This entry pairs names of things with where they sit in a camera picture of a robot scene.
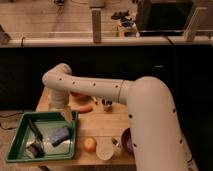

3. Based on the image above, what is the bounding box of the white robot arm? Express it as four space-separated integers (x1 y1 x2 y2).
42 63 199 171

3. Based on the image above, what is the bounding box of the purple bowl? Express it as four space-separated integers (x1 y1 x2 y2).
121 128 134 155

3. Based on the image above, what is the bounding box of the black monitor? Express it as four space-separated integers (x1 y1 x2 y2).
136 0 193 36

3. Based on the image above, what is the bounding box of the red-brown bowl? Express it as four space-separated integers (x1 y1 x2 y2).
71 92 89 102

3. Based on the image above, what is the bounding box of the wooden box with items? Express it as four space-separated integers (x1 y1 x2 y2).
117 18 140 37

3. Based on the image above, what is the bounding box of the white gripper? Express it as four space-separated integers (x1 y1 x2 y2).
49 106 73 123

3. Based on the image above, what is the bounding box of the white cup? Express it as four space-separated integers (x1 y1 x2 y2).
96 138 114 161

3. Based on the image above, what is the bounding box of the green plastic tray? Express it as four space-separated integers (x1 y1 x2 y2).
6 111 78 163

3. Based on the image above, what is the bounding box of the blue sponge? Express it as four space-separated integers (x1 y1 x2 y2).
49 126 70 146

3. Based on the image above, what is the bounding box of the orange fruit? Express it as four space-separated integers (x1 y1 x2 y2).
83 137 97 153

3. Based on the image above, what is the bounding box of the orange carrot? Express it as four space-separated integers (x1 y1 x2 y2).
73 105 93 113

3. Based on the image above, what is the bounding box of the black spatula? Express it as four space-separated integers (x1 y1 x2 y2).
26 119 44 158

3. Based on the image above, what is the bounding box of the small metal object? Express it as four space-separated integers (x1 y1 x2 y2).
111 138 120 147

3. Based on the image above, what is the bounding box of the metal post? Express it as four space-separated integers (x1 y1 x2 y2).
89 0 105 43

